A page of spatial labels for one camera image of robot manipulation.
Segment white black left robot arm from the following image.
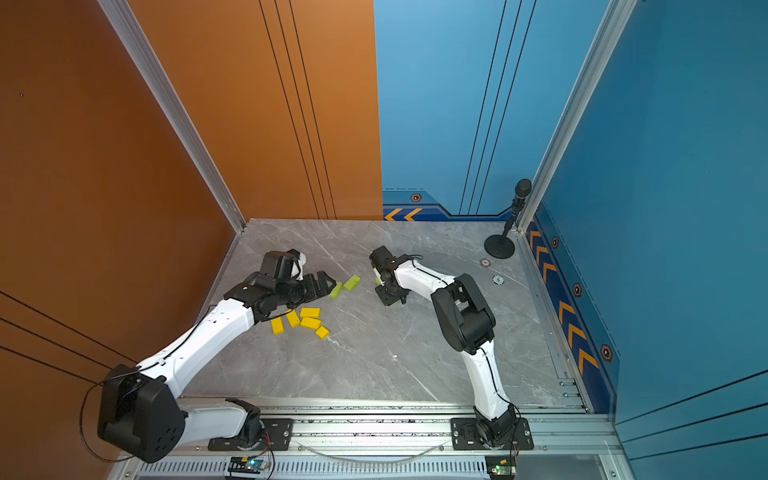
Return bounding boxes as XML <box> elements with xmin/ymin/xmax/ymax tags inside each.
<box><xmin>97</xmin><ymin>271</ymin><xmax>337</xmax><ymax>463</ymax></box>

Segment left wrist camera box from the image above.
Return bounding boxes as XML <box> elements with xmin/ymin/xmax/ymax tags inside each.
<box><xmin>260</xmin><ymin>249</ymin><xmax>306</xmax><ymax>281</ymax></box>

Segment aluminium front rail frame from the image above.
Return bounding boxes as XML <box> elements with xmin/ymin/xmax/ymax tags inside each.
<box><xmin>107</xmin><ymin>395</ymin><xmax>637</xmax><ymax>480</ymax></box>

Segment yellow long block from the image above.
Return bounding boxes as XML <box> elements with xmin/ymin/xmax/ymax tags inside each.
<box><xmin>300</xmin><ymin>308</ymin><xmax>322</xmax><ymax>319</ymax></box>
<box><xmin>300</xmin><ymin>317</ymin><xmax>322</xmax><ymax>331</ymax></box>
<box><xmin>270</xmin><ymin>317</ymin><xmax>285</xmax><ymax>335</ymax></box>

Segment black microphone stand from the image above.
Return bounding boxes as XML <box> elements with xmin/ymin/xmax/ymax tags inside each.
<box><xmin>484</xmin><ymin>179</ymin><xmax>532</xmax><ymax>259</ymax></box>

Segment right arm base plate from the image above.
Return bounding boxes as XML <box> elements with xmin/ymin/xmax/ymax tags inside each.
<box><xmin>450</xmin><ymin>418</ymin><xmax>535</xmax><ymax>452</ymax></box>

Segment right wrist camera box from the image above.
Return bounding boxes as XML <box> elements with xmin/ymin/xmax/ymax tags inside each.
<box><xmin>369</xmin><ymin>246</ymin><xmax>399</xmax><ymax>275</ymax></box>

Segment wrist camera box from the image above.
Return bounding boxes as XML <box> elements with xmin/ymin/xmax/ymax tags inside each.
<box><xmin>369</xmin><ymin>246</ymin><xmax>399</xmax><ymax>275</ymax></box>
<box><xmin>260</xmin><ymin>249</ymin><xmax>306</xmax><ymax>281</ymax></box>

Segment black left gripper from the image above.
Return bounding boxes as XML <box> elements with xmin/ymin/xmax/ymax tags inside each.
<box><xmin>277</xmin><ymin>269</ymin><xmax>338</xmax><ymax>308</ymax></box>

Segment green circuit board right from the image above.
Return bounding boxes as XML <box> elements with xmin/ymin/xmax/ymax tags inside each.
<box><xmin>484</xmin><ymin>456</ymin><xmax>517</xmax><ymax>480</ymax></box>

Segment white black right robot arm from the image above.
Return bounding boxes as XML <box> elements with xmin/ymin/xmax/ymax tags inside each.
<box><xmin>369</xmin><ymin>246</ymin><xmax>521</xmax><ymax>449</ymax></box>

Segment green circuit board left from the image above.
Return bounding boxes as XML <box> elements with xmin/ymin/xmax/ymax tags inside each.
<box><xmin>227</xmin><ymin>456</ymin><xmax>272</xmax><ymax>478</ymax></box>

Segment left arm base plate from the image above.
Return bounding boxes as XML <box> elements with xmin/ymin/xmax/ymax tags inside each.
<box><xmin>207</xmin><ymin>418</ymin><xmax>294</xmax><ymax>453</ymax></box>

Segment green circuit board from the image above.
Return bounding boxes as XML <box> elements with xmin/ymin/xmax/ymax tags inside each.
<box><xmin>227</xmin><ymin>456</ymin><xmax>272</xmax><ymax>478</ymax></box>
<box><xmin>484</xmin><ymin>456</ymin><xmax>517</xmax><ymax>480</ymax></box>

